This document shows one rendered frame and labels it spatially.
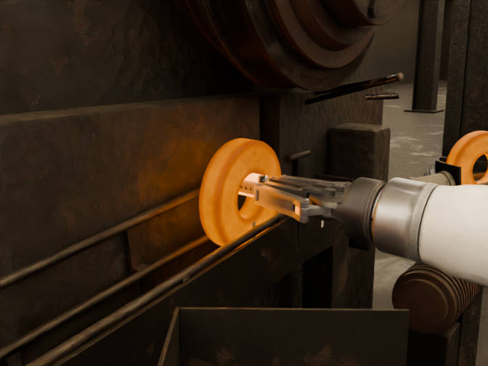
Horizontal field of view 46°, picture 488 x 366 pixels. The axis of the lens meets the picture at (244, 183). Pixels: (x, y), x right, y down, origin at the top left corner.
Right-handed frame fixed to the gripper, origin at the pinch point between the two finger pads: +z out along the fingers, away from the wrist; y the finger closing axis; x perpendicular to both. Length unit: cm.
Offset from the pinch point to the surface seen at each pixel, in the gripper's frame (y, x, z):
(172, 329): -31.1, -3.4, -15.6
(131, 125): -13.7, 8.5, 7.4
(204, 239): -4.5, -7.8, 3.2
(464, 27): 426, 31, 92
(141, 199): -12.6, -1.0, 6.9
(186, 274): -15.2, -7.6, -3.0
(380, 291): 143, -78, 32
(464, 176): 55, -6, -15
